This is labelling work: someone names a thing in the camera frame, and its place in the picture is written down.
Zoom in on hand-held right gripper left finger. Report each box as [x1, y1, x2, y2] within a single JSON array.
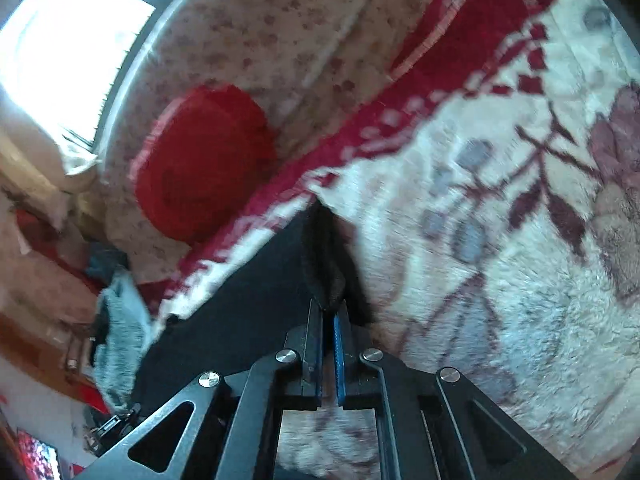
[[97, 299, 325, 480]]

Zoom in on floral print pillow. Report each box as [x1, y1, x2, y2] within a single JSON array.
[[97, 0, 451, 286]]

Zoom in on red and white plush blanket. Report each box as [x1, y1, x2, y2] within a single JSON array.
[[155, 0, 640, 480]]

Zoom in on red heart-shaped frilled pillow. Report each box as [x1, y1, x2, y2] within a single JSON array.
[[134, 85, 278, 246]]

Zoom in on beige curtain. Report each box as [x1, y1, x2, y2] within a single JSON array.
[[0, 100, 101, 196]]

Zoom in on black pants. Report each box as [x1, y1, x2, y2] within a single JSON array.
[[131, 205, 376, 411]]

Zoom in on window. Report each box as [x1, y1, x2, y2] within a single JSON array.
[[0, 0, 186, 136]]

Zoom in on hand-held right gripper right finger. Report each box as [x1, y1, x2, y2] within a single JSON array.
[[334, 305, 576, 480]]

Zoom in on grey-blue fuzzy cloth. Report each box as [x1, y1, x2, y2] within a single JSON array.
[[92, 265, 156, 411]]

